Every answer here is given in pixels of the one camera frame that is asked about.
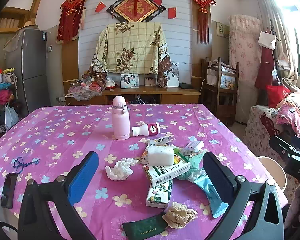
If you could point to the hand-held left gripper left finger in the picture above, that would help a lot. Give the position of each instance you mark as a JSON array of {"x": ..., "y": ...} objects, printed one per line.
[{"x": 83, "y": 177}]

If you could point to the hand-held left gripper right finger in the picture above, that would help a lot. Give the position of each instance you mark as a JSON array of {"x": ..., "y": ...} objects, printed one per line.
[{"x": 217, "y": 177}]

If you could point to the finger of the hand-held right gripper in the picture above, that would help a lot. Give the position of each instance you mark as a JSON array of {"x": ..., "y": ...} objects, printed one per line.
[{"x": 287, "y": 146}]

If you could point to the light blue packet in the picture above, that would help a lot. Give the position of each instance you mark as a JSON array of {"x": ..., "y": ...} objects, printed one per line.
[{"x": 212, "y": 197}]

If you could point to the teal fluffy towel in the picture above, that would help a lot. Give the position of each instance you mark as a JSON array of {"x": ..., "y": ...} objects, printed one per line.
[{"x": 195, "y": 165}]

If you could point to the beige round bin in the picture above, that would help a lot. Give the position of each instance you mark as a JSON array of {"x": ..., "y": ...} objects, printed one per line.
[{"x": 272, "y": 172}]

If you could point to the white tissue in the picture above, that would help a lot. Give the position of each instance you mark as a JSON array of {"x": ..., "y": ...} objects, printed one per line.
[{"x": 120, "y": 170}]

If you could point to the green white medicine box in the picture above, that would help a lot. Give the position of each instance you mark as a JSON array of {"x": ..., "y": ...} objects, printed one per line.
[{"x": 167, "y": 173}]

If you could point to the beige tissue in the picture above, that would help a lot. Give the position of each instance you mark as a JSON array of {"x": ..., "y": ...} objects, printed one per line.
[{"x": 180, "y": 215}]

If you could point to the dark green packet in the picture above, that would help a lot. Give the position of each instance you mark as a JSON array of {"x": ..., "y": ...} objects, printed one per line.
[{"x": 145, "y": 226}]

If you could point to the pink printed blanket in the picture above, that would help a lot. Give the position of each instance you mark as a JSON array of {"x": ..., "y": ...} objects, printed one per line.
[{"x": 293, "y": 112}]

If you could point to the floral covered sofa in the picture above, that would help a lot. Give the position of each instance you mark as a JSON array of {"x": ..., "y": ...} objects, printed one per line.
[{"x": 257, "y": 127}]

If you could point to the small white red box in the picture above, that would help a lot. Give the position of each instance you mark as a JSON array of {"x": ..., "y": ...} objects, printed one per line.
[{"x": 192, "y": 147}]

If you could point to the red bag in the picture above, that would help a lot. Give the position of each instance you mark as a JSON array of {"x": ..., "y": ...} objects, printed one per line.
[{"x": 277, "y": 96}]

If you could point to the pink floral tablecloth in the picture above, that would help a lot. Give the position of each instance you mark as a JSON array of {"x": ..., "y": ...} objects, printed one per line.
[{"x": 65, "y": 130}]

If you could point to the white sponge block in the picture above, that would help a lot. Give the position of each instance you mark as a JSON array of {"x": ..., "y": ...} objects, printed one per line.
[{"x": 160, "y": 156}]

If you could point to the green white milk carton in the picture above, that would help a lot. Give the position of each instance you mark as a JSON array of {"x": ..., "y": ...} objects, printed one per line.
[{"x": 158, "y": 195}]

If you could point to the flat snack packet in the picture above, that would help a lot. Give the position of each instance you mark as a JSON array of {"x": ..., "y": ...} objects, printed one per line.
[{"x": 160, "y": 141}]

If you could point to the pink thermos bottle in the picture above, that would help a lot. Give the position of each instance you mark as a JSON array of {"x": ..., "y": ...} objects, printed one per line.
[{"x": 120, "y": 120}]

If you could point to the flat black object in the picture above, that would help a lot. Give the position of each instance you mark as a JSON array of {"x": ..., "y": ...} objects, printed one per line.
[{"x": 8, "y": 190}]

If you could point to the small pink white bottle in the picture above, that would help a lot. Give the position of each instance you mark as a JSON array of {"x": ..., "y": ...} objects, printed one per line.
[{"x": 146, "y": 129}]

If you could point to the wooden chair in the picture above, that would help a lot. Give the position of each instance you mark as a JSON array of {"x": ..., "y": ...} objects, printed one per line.
[{"x": 218, "y": 97}]

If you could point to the hanging red garment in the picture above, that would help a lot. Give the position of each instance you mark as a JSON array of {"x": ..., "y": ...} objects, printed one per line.
[{"x": 265, "y": 67}]

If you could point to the pile of plastic bags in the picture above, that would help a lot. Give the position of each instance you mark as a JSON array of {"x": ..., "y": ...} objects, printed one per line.
[{"x": 85, "y": 90}]

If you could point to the white plastic bag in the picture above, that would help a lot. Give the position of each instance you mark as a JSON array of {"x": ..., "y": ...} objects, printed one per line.
[{"x": 11, "y": 117}]

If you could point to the wooden cabinet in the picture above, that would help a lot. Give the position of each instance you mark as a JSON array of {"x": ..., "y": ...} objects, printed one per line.
[{"x": 165, "y": 96}]

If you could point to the floral covered standing appliance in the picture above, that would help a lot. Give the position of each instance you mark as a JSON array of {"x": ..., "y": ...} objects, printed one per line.
[{"x": 243, "y": 55}]

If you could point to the framed couple photo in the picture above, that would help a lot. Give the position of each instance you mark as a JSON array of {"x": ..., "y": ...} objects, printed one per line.
[{"x": 129, "y": 81}]

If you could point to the white hanging bag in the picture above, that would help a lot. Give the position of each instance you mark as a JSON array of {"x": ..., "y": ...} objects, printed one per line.
[{"x": 267, "y": 40}]

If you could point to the wedding photo print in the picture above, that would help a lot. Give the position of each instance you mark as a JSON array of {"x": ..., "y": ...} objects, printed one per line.
[{"x": 173, "y": 77}]

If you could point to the beige curtain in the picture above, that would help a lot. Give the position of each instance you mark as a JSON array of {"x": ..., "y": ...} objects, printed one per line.
[{"x": 280, "y": 30}]

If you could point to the grey refrigerator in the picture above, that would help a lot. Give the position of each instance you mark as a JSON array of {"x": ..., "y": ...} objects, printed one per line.
[{"x": 32, "y": 62}]

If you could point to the yellow floral cover cloth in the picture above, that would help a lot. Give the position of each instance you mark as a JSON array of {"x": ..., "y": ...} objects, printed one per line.
[{"x": 132, "y": 47}]

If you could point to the red fringed banner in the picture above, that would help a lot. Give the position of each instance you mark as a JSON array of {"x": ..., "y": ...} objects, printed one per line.
[{"x": 62, "y": 30}]

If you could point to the diamond framed red decoration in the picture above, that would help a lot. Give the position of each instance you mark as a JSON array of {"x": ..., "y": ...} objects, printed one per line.
[{"x": 136, "y": 7}]

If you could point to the small photo frame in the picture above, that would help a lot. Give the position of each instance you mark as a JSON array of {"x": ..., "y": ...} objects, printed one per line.
[{"x": 150, "y": 81}]

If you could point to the small wall picture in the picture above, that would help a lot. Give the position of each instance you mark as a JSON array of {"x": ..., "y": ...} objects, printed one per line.
[{"x": 222, "y": 30}]

